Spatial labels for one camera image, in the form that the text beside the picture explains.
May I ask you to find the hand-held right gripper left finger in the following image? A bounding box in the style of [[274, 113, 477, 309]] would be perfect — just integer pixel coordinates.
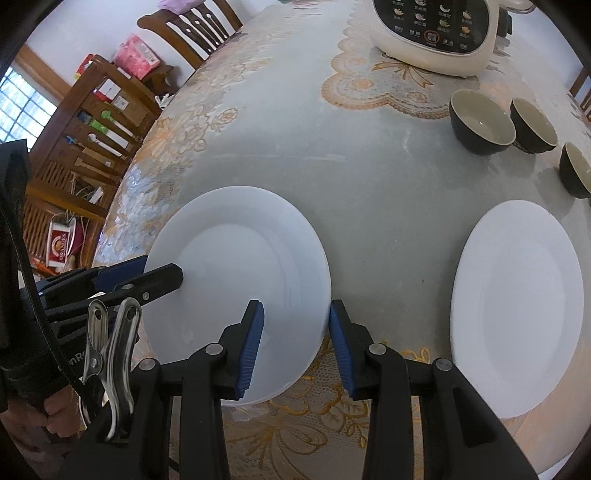
[[55, 299, 266, 480]]

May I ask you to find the person's left hand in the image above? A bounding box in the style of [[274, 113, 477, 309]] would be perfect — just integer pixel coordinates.
[[0, 385, 88, 462]]

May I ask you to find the cream soy milk maker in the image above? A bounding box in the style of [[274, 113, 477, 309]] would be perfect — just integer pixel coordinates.
[[372, 0, 502, 78]]

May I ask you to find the dark bowl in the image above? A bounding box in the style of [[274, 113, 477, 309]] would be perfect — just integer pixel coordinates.
[[449, 89, 516, 155], [558, 141, 591, 199], [509, 98, 558, 154]]

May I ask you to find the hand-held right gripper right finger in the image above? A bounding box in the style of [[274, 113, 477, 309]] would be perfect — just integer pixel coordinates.
[[329, 299, 539, 480]]

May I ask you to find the wooden shelf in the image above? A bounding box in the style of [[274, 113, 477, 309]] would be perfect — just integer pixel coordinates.
[[21, 54, 162, 273]]

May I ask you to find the window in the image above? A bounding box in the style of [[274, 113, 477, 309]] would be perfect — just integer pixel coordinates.
[[0, 65, 51, 144]]

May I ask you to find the red and white box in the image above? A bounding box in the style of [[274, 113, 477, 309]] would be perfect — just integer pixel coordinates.
[[46, 217, 77, 271]]

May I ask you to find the pink package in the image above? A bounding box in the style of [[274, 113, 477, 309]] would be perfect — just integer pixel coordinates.
[[113, 33, 161, 77]]

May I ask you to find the wooden chair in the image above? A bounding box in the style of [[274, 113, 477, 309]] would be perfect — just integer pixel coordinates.
[[137, 0, 244, 70], [569, 68, 591, 121]]

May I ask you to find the white plate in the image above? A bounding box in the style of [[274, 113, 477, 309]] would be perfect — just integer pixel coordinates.
[[450, 199, 585, 418], [143, 185, 332, 407]]

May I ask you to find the lace patterned tablecloth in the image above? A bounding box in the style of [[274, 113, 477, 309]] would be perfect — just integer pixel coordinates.
[[92, 0, 591, 480]]

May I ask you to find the metal spring clip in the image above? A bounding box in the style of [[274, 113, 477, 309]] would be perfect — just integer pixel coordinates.
[[79, 298, 143, 444]]

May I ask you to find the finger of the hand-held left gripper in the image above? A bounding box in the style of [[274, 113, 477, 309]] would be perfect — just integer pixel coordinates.
[[44, 263, 184, 324], [36, 256, 149, 301]]

